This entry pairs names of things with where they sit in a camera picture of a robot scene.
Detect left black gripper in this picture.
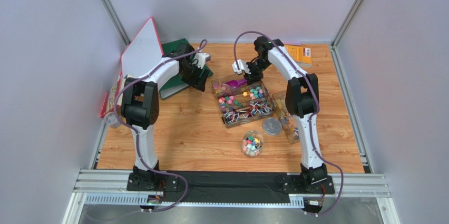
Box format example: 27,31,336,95
180,60,210,92

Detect purple plastic scoop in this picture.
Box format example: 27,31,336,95
226,79,247,89

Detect three-compartment clear candy box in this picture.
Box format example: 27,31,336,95
211,75,275,128

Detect single clear candy box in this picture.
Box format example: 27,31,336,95
272,91,300,144

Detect clear plastic jar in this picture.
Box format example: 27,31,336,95
241,130,265,158

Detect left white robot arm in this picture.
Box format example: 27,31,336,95
115,40,211,187

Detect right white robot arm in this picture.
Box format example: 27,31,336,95
241,36,328,185

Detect green binder folder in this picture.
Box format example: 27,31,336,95
158,38,214,100

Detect orange book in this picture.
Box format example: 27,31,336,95
285,44,313,67

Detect red-framed whiteboard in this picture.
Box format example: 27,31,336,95
121,17,163,78

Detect silver round jar lid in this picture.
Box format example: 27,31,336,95
262,118,282,136

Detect stack of books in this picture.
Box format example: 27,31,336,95
100,73,126,118

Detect small clear plastic cup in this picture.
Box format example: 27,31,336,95
103,112,121,129

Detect black base mat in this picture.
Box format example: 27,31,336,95
126,171,336,203

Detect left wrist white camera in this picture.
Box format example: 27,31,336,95
192,52,211,69

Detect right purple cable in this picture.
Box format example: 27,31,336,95
232,31,345,217

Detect purple cable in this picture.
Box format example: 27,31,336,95
232,31,345,217
112,39,208,213

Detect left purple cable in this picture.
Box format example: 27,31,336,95
112,39,208,213

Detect aluminium rail frame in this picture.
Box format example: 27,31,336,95
63,169,399,223

